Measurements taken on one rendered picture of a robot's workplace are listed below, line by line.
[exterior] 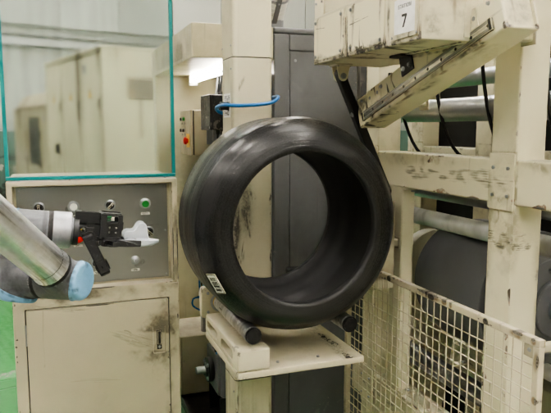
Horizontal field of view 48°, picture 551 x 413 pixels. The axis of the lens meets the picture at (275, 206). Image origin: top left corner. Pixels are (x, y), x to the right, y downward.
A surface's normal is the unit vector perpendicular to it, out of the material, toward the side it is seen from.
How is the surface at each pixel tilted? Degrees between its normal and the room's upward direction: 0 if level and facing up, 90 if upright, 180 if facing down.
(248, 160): 82
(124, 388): 92
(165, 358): 90
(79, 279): 91
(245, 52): 90
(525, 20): 72
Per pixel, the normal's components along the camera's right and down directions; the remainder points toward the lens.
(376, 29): -0.94, 0.04
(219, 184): -0.39, -0.22
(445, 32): 0.34, 0.12
